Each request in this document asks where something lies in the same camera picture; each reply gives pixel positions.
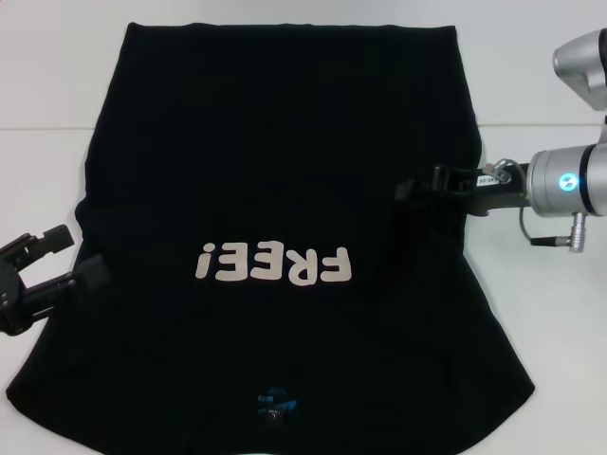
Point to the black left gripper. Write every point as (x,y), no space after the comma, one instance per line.
(9,294)

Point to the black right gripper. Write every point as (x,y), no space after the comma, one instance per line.
(493,194)

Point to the black shirt with FREE print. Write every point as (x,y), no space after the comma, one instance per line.
(284,142)

